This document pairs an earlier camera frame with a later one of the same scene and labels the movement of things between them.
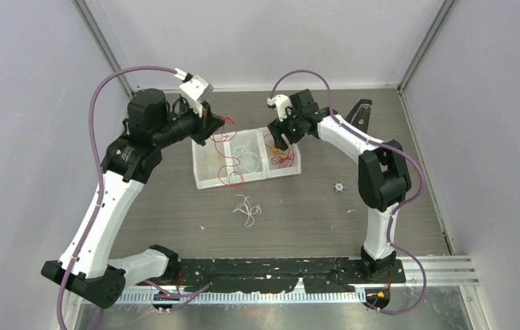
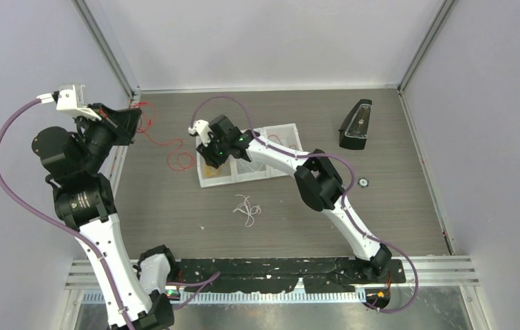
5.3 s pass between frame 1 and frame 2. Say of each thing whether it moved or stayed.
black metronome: stayed
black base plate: stayed
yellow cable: moved
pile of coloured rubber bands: moved
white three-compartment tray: stayed
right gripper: moved
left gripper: moved
